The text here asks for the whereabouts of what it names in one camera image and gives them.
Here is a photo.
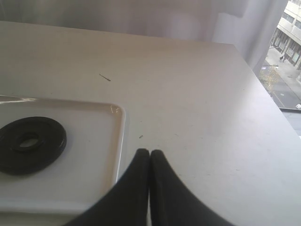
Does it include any white curtain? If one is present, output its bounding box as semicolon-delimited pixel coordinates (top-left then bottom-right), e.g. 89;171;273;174
0;0;287;70

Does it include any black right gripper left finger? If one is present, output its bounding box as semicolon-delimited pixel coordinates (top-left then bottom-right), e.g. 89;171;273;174
66;148;150;226

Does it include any building outside window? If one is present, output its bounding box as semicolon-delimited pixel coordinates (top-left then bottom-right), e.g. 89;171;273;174
258;0;301;111

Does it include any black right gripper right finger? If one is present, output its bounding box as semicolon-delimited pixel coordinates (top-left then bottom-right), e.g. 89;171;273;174
150;150;232;226

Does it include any black weight plate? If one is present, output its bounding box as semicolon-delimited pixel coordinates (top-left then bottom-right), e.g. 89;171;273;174
0;116;67;176

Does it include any white plastic tray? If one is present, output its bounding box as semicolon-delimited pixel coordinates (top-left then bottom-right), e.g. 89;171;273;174
0;96;126;214

